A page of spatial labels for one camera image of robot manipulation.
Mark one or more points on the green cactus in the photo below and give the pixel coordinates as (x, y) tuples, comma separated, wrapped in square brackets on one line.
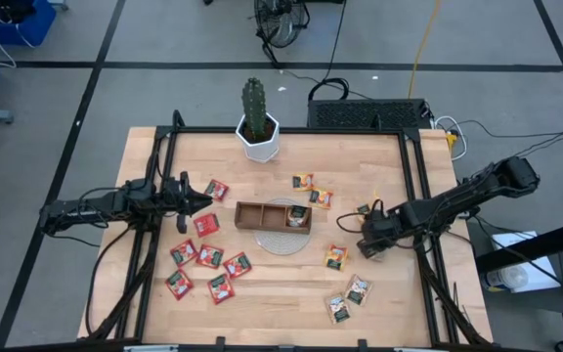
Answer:
[(254, 105)]

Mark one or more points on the white box device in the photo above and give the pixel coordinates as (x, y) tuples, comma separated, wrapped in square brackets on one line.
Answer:
[(521, 276)]

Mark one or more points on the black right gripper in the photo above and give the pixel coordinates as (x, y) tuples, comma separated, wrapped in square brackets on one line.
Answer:
[(381, 227)]

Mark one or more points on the black cart frame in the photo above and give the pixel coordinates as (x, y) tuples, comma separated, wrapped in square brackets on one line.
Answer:
[(535, 244)]

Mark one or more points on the black floor fan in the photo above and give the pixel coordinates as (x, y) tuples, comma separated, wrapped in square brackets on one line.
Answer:
[(279, 22)]

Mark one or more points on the round woven placemat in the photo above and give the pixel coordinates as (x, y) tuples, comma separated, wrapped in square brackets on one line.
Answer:
[(281, 244)]

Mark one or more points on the black computer case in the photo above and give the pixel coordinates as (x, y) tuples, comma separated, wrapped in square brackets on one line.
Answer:
[(359, 115)]

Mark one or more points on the white hexagonal plant pot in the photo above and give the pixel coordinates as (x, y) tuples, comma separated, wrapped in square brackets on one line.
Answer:
[(262, 150)]

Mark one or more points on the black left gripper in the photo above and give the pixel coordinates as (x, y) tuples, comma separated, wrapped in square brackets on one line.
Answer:
[(174, 200)]

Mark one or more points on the large blue bin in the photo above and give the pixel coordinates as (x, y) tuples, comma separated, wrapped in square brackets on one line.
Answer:
[(37, 24)]

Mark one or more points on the wooden three-compartment tray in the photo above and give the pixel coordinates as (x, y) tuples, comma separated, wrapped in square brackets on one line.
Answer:
[(262, 217)]

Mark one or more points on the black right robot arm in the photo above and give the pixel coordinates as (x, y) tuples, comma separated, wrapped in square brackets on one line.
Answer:
[(457, 200)]

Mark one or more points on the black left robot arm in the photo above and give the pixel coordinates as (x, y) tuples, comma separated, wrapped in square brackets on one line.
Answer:
[(105, 203)]

